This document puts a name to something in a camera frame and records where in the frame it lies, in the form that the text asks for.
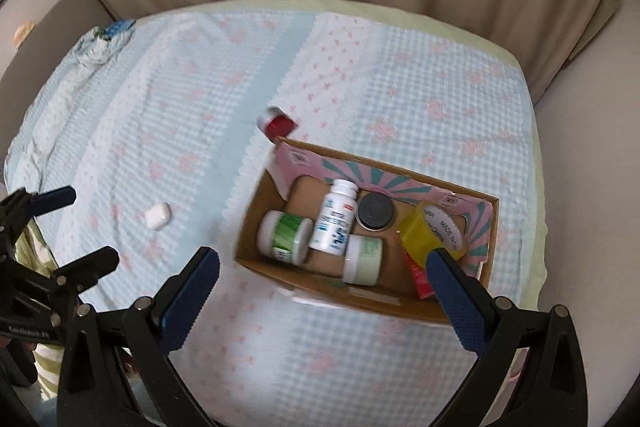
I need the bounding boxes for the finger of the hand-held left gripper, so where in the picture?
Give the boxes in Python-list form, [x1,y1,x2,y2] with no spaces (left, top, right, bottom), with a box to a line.
[0,186,77,230]
[49,246,121,297]

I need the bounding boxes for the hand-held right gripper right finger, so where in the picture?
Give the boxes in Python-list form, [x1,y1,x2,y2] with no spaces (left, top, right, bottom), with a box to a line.
[425,247,589,427]

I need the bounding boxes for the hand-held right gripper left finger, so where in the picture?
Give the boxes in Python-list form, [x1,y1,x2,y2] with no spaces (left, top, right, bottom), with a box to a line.
[56,247,223,427]

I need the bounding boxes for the yellow tape roll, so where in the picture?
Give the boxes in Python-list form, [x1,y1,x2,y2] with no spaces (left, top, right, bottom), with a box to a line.
[398,201,469,269]

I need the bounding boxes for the white earbuds case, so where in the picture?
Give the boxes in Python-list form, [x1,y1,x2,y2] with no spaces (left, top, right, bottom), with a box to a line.
[145,201,172,232]

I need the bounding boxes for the pink patterned cardboard box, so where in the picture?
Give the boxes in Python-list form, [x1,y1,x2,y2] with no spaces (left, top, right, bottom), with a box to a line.
[233,136,500,326]

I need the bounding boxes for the light green cream jar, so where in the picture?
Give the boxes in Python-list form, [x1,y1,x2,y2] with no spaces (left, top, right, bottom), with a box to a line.
[342,234,384,286]

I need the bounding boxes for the white jar with green label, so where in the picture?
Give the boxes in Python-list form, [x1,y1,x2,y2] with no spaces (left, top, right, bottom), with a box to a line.
[256,210,315,264]

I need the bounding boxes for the black round jar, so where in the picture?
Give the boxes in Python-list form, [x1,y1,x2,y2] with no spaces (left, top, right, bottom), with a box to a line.
[355,191,395,232]

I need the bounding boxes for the white pill bottle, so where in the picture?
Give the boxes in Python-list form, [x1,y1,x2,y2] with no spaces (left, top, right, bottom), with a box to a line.
[308,178,360,258]

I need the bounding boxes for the small red jar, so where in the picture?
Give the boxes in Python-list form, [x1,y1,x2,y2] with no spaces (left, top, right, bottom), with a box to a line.
[256,106,297,142]

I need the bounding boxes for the striped cloth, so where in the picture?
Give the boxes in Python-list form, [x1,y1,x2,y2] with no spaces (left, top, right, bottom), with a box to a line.
[14,217,65,389]

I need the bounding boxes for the pale green bed sheet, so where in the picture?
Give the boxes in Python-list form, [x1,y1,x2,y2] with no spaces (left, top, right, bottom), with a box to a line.
[134,0,549,300]

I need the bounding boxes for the crumpled blue blanket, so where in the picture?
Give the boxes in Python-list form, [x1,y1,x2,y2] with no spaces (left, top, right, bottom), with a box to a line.
[0,0,119,150]

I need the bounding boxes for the small blue packet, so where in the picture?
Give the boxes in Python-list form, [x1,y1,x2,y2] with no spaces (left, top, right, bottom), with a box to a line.
[104,20,137,40]

